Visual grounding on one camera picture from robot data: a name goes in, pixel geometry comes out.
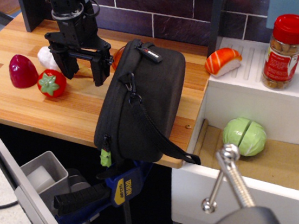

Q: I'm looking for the green toy cabbage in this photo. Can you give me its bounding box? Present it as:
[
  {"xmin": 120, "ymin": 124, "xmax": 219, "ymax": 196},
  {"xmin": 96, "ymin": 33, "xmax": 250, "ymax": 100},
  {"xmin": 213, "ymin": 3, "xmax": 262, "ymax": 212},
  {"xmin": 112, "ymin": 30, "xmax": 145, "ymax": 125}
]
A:
[{"xmin": 223, "ymin": 117, "xmax": 267, "ymax": 157}]

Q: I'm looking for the toy salmon sushi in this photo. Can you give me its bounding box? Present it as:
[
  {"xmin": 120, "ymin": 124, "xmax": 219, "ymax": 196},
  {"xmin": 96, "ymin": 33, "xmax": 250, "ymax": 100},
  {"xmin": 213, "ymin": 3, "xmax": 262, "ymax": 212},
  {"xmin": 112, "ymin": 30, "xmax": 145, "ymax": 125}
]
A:
[{"xmin": 205, "ymin": 47, "xmax": 242, "ymax": 78}]

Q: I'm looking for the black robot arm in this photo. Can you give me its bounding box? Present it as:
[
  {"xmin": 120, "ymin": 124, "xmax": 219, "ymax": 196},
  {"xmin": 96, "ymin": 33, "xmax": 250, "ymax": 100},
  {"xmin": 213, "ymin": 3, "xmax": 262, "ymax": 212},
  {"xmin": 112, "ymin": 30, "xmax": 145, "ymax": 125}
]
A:
[{"xmin": 45, "ymin": 0, "xmax": 113, "ymax": 87}]

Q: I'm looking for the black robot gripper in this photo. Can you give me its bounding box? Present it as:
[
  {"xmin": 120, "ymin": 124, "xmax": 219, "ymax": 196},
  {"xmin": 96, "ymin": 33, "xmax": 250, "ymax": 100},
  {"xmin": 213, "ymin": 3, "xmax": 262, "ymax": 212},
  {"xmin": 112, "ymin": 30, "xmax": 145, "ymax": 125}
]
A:
[{"xmin": 45, "ymin": 1, "xmax": 112, "ymax": 87}]

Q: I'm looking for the red toy strawberry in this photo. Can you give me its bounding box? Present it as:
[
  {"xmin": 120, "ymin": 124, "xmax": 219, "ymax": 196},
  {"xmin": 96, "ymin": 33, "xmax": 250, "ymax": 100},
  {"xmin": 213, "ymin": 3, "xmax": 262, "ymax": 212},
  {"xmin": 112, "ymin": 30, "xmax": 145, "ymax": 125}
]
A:
[{"xmin": 37, "ymin": 69, "xmax": 67, "ymax": 98}]

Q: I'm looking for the dark vertical panel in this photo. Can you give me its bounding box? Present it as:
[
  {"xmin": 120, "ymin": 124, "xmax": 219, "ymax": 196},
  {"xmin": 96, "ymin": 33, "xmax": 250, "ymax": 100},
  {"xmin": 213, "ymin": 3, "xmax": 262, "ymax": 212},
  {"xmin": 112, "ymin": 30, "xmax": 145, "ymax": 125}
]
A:
[{"xmin": 18, "ymin": 0, "xmax": 53, "ymax": 32}]

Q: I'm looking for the black bag strap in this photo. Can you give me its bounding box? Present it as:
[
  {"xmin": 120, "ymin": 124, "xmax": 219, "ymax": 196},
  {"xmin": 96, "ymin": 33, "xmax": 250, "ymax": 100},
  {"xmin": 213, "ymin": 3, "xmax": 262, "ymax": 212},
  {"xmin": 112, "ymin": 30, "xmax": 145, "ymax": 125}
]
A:
[{"xmin": 128, "ymin": 86, "xmax": 202, "ymax": 174}]

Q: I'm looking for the grey plastic bin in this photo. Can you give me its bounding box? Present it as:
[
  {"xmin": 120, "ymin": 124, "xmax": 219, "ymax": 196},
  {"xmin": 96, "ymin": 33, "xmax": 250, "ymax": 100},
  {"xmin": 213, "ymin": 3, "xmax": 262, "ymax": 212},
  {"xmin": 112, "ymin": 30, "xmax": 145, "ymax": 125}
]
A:
[{"xmin": 21, "ymin": 151, "xmax": 90, "ymax": 224}]

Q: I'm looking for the blue Irwin bar clamp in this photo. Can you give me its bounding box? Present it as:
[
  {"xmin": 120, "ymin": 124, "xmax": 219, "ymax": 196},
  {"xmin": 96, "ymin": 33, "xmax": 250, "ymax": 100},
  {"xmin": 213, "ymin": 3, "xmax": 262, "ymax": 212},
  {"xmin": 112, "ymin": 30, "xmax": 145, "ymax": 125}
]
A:
[{"xmin": 54, "ymin": 161, "xmax": 153, "ymax": 224}]

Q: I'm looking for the white toy garlic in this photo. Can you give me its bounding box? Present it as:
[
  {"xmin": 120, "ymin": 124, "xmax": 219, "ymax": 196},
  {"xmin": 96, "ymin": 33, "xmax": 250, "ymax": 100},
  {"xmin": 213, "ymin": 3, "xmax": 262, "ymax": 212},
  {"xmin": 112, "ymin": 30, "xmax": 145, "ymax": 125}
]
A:
[{"xmin": 37, "ymin": 46, "xmax": 61, "ymax": 72}]

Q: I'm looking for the magenta toy egg shape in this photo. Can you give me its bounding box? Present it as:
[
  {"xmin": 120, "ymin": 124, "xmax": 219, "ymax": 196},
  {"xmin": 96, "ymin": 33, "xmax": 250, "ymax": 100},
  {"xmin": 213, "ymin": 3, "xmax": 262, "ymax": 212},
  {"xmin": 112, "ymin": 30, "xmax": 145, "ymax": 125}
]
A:
[{"xmin": 9, "ymin": 54, "xmax": 38, "ymax": 88}]

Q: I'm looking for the nut jar red lid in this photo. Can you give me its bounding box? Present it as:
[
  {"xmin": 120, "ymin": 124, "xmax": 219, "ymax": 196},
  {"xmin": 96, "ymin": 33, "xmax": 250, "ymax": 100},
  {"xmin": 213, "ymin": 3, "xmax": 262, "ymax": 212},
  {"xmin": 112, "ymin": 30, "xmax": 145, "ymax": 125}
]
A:
[{"xmin": 262, "ymin": 14, "xmax": 299, "ymax": 89}]

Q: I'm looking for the white sink unit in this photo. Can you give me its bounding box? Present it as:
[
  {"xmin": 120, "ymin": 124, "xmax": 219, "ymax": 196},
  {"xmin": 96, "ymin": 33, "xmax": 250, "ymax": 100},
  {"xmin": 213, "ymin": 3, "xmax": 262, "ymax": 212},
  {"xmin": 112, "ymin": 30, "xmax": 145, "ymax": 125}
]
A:
[{"xmin": 171, "ymin": 38, "xmax": 299, "ymax": 224}]

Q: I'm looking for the black metal post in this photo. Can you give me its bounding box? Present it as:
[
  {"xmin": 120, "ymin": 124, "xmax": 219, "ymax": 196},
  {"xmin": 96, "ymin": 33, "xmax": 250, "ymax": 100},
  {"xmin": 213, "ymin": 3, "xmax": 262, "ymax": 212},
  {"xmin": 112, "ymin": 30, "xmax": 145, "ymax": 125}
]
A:
[{"xmin": 207, "ymin": 0, "xmax": 224, "ymax": 57}]

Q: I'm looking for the black zipper bag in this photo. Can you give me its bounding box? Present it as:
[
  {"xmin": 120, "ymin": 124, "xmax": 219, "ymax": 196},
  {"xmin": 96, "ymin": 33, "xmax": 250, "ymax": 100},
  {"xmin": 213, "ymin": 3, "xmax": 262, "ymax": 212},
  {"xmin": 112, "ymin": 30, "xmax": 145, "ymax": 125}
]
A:
[{"xmin": 94, "ymin": 39, "xmax": 200, "ymax": 166}]

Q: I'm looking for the orange toy ball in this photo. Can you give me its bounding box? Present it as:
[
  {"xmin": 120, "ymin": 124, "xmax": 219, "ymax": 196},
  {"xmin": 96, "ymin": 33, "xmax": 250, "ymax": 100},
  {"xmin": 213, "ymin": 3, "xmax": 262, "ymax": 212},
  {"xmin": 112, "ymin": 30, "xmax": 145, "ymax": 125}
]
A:
[{"xmin": 112, "ymin": 46, "xmax": 125, "ymax": 70}]

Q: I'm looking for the green zipper pull tag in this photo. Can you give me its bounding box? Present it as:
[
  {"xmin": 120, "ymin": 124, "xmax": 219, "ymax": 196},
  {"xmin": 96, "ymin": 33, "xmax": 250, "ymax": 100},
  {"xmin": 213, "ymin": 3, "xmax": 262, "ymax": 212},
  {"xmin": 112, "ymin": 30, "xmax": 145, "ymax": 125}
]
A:
[{"xmin": 100, "ymin": 149, "xmax": 112, "ymax": 168}]

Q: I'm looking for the black cable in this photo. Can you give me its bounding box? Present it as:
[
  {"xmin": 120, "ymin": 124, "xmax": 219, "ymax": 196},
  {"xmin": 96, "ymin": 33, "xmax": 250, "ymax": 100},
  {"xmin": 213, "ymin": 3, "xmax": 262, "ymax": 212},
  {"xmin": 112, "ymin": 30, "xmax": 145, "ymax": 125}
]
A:
[{"xmin": 0, "ymin": 200, "xmax": 19, "ymax": 209}]

